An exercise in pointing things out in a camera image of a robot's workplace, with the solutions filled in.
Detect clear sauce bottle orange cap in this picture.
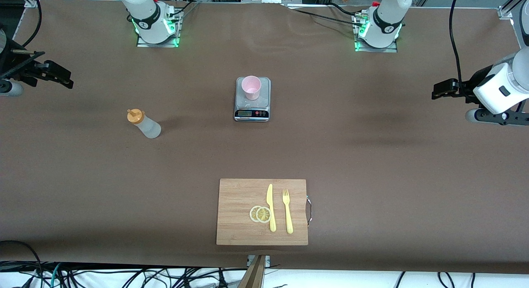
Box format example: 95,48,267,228
127,109,162,139

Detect pink plastic cup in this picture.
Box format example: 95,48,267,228
241,75,262,101

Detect silver digital kitchen scale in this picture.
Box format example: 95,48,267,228
234,76,272,122

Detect yellow plastic fork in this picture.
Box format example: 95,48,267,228
282,189,294,234

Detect yellow plastic knife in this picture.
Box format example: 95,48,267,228
266,183,277,233

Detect wooden cutting board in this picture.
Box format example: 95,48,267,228
216,179,309,246

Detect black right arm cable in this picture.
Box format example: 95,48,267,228
21,0,43,48

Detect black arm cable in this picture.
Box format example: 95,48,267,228
448,0,467,87
21,0,43,48

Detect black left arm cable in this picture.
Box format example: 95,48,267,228
448,0,467,87

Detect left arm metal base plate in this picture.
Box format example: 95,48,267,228
355,13,398,53

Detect black base cable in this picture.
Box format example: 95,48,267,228
285,3,361,26

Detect black looped floor cable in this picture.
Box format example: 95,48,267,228
0,240,43,288

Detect teal floor cable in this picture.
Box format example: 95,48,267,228
39,263,62,288

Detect wooden post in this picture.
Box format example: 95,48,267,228
239,255,267,288

